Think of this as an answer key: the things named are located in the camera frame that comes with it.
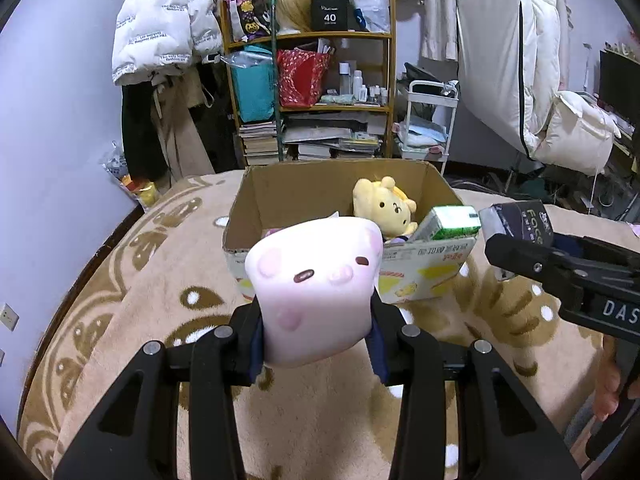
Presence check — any green white tissue pack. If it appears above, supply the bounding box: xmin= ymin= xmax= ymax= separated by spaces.
xmin=409 ymin=205 xmax=482 ymax=242

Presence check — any beige patterned round rug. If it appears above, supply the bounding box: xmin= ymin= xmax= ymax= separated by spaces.
xmin=18 ymin=172 xmax=602 ymax=479

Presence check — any wooden shelf unit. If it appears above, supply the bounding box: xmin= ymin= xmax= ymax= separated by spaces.
xmin=220 ymin=0 xmax=396 ymax=166

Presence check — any snack bag by wall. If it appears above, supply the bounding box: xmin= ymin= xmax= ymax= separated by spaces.
xmin=101 ymin=142 xmax=160 ymax=211

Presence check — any person's right hand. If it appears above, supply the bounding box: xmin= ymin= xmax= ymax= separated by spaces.
xmin=592 ymin=335 xmax=623 ymax=422

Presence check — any red patterned bag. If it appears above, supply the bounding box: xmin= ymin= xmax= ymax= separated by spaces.
xmin=277 ymin=49 xmax=331 ymax=108

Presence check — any blonde wig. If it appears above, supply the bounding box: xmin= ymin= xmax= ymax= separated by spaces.
xmin=276 ymin=0 xmax=312 ymax=35

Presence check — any wall socket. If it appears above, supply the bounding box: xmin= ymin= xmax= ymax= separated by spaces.
xmin=0 ymin=304 xmax=20 ymax=332

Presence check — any pink marshmallow plush toy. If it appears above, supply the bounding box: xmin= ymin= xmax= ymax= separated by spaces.
xmin=244 ymin=216 xmax=384 ymax=367

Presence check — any white folded mattress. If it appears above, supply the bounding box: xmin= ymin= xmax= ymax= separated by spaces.
xmin=457 ymin=0 xmax=568 ymax=158

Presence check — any cream cushion bag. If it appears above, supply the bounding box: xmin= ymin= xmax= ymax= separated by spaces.
xmin=533 ymin=91 xmax=622 ymax=177

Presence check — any yellow bear plush toy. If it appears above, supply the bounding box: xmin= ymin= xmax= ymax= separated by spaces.
xmin=352 ymin=176 xmax=418 ymax=240

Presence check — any white rolling cart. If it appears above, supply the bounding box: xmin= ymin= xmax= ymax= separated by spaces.
xmin=395 ymin=79 xmax=459 ymax=174

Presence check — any black box number 40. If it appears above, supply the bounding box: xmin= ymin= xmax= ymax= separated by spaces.
xmin=310 ymin=0 xmax=348 ymax=32

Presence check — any white puffer jacket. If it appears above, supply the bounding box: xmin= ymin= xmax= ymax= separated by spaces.
xmin=112 ymin=0 xmax=222 ymax=86

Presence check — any open cardboard box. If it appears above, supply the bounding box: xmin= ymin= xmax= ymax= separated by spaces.
xmin=222 ymin=158 xmax=477 ymax=304

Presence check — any pink purple plush toy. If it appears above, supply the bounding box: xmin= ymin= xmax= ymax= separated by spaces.
xmin=262 ymin=228 xmax=283 ymax=239

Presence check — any stack of books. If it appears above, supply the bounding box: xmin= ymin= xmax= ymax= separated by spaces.
xmin=239 ymin=119 xmax=280 ymax=166

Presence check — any black Face tissue pack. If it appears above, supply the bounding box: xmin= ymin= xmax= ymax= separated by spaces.
xmin=478 ymin=199 xmax=557 ymax=281

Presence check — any teal bag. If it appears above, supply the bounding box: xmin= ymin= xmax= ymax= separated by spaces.
xmin=230 ymin=46 xmax=273 ymax=122

